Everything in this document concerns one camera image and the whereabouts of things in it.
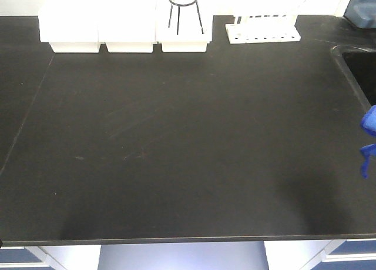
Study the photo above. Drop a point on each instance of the blue microfiber cloth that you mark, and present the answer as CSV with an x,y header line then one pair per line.
x,y
368,125

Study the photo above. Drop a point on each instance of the white plastic bin with flask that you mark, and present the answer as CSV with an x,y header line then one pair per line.
x,y
190,38

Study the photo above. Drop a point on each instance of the white plastic bin middle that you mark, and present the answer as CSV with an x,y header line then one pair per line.
x,y
128,26

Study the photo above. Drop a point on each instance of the white test tube rack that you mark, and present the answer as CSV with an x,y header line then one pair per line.
x,y
267,28

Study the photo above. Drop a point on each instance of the white plastic bin far left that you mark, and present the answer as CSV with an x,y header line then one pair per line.
x,y
70,27

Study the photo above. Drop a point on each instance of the blue base cabinet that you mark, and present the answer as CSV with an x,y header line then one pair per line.
x,y
50,257
321,254

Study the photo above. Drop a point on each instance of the black lab sink basin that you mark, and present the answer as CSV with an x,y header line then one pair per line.
x,y
357,64

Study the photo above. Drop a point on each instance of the black wire tripod stand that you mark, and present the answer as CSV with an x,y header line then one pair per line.
x,y
178,15

